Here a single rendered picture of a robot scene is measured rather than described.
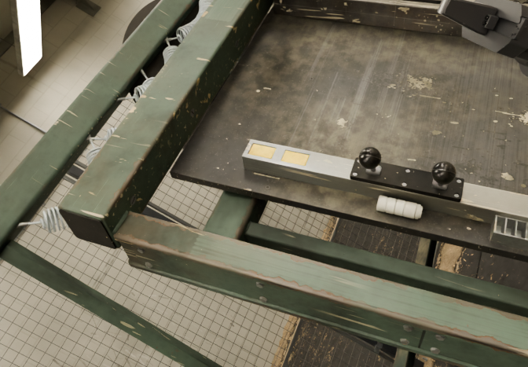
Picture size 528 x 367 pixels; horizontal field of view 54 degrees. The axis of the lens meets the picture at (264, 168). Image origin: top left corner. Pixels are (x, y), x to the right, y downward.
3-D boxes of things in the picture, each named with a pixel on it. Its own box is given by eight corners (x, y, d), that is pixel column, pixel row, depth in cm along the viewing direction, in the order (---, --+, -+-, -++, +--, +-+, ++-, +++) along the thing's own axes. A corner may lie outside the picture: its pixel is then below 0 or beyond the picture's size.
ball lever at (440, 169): (448, 197, 94) (454, 184, 81) (427, 192, 95) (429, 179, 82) (452, 177, 94) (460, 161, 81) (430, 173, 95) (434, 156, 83)
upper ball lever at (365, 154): (381, 183, 97) (378, 168, 85) (361, 179, 98) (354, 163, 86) (386, 163, 98) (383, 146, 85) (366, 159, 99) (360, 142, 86)
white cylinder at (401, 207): (375, 213, 97) (419, 223, 94) (376, 203, 94) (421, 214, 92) (379, 201, 98) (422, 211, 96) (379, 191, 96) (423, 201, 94)
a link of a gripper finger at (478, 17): (449, -10, 58) (496, 8, 60) (436, 18, 60) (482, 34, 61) (455, -8, 57) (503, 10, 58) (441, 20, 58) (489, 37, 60)
